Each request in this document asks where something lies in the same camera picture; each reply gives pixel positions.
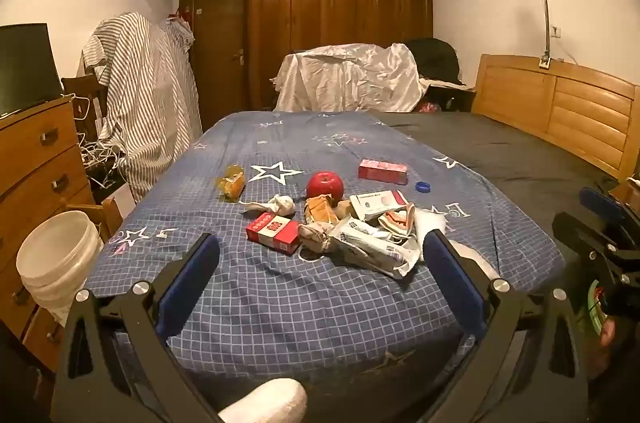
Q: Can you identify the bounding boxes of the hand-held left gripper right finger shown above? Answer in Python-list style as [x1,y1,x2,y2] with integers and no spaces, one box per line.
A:
[420,229,588,423]

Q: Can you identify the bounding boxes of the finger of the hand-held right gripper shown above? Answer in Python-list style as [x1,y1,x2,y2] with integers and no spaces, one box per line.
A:
[579,186,640,229]
[552,212,632,264]

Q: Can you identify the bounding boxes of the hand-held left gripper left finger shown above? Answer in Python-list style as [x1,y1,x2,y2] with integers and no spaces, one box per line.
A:
[50,232,236,423]

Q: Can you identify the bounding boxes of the white plastic bag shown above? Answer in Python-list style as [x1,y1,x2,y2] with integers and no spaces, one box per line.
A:
[412,208,501,284]

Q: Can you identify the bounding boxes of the orange and white wrapper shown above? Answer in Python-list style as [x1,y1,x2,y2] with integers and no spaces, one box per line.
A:
[377,203,416,236]

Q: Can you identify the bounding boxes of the white printed wrapper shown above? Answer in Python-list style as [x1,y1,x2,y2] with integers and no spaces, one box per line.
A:
[330,218,423,280]

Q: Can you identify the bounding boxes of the white tissue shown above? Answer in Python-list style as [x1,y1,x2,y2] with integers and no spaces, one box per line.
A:
[239,194,296,218]

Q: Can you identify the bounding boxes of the brown paper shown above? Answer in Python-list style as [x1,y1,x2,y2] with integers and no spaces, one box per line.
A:
[298,223,335,255]

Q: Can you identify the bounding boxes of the white plastic bucket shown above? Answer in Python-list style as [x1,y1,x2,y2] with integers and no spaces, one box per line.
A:
[16,210,104,325]

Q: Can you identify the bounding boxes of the tan sponge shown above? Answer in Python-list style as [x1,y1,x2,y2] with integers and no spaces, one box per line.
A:
[304,196,340,226]

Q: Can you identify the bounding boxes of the blue checkered star blanket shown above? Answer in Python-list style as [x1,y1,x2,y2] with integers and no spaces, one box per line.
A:
[82,110,566,404]

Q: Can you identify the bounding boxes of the yellow snack packet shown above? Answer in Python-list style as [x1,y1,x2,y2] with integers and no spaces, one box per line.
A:
[215,164,247,203]

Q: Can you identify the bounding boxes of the wooden headboard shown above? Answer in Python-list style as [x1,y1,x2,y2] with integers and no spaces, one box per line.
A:
[472,53,640,184]

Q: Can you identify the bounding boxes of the brown cardboard box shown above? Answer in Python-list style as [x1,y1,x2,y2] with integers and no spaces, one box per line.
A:
[67,198,124,245]

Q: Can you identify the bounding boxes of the small white box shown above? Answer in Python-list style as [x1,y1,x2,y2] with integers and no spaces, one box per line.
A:
[99,180,137,215]

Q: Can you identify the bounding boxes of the dark grey bed sheet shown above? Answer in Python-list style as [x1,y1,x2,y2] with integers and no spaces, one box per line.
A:
[380,112,621,294]

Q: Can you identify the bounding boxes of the red rectangular box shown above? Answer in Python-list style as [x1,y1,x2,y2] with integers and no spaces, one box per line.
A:
[358,158,408,185]

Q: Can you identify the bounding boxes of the red apple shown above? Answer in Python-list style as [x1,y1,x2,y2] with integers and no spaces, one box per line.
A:
[306,171,345,200]

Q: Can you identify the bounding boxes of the striped cloth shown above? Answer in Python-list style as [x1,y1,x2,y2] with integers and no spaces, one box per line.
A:
[80,13,203,204]

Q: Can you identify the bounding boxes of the wooden dresser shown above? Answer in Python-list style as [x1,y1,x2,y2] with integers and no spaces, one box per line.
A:
[0,96,97,374]

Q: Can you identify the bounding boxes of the black bag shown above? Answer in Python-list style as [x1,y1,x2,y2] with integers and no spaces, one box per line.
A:
[405,37,464,87]

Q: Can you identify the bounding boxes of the wooden chair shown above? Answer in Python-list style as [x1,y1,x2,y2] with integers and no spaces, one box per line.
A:
[61,73,109,140]

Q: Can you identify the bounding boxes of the dark wooden door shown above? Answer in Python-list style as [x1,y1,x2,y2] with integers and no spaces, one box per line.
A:
[179,0,248,134]

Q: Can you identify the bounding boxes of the shiny white cloth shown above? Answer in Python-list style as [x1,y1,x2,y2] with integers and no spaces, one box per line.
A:
[272,43,431,114]

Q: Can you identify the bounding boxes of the black monitor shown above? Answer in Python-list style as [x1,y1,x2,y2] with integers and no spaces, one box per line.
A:
[0,23,66,117]

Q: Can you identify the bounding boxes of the dark wooden wardrobe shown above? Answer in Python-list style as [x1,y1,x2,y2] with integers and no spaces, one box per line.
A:
[245,0,433,110]

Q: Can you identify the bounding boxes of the tangle of white cables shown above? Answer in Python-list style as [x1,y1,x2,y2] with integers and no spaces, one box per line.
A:
[75,138,132,190]

